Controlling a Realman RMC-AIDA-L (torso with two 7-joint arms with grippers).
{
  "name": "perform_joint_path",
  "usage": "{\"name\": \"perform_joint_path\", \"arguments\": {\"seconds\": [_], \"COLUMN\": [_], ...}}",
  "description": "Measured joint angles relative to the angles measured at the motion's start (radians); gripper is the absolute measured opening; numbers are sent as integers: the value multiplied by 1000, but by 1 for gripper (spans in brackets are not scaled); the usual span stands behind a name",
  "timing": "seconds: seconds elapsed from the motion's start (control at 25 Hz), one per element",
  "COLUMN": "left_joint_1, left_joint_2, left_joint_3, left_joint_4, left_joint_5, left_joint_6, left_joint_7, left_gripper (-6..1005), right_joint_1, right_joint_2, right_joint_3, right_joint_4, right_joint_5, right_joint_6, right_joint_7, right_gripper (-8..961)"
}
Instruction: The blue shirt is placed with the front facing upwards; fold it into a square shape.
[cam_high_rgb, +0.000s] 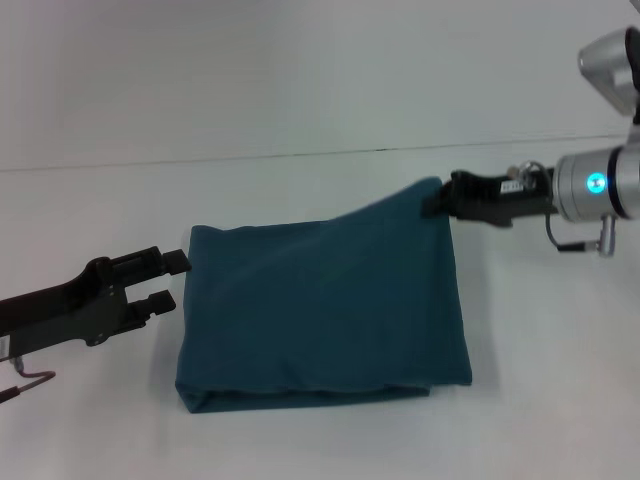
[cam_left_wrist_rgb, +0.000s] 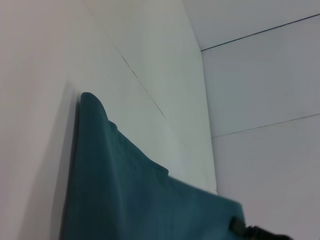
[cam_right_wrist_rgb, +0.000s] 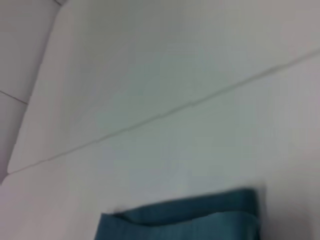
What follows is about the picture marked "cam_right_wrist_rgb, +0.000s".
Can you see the blue t-shirt with pink print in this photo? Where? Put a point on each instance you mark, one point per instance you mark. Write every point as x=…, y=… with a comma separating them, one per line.
x=180, y=220

